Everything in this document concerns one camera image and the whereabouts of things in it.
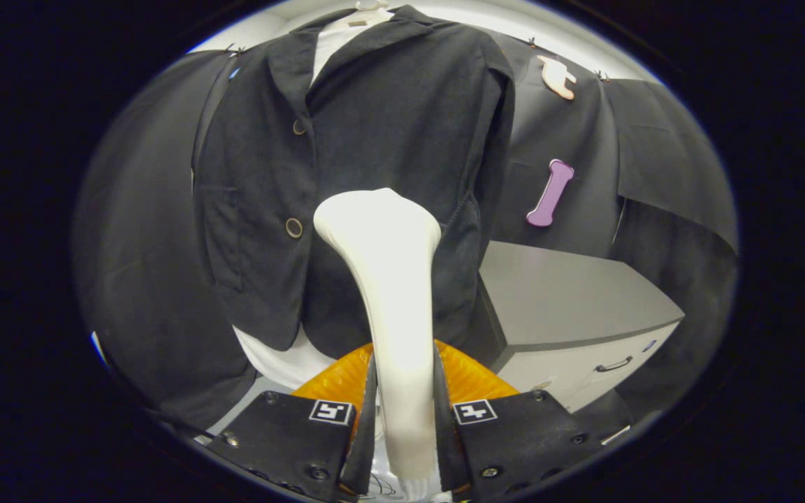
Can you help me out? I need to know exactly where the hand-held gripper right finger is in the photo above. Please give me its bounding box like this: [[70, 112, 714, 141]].
[[434, 341, 606, 503]]

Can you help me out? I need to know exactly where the white garment steamer nozzle with hose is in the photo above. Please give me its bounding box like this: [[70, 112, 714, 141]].
[[313, 187, 442, 483]]

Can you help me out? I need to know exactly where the beige clothes hanger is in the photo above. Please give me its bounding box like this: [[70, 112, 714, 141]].
[[347, 0, 389, 27]]

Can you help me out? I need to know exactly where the black backdrop cloth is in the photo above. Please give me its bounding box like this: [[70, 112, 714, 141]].
[[73, 31, 739, 434]]

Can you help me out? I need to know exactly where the black blazer jacket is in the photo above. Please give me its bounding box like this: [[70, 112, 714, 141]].
[[191, 6, 516, 351]]

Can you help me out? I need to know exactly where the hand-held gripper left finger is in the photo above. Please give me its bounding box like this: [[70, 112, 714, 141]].
[[205, 342, 377, 503]]

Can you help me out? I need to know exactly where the grey cabinet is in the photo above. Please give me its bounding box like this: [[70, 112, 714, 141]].
[[476, 241, 685, 413]]

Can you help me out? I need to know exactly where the white shirt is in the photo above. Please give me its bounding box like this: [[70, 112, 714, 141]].
[[233, 8, 375, 391]]

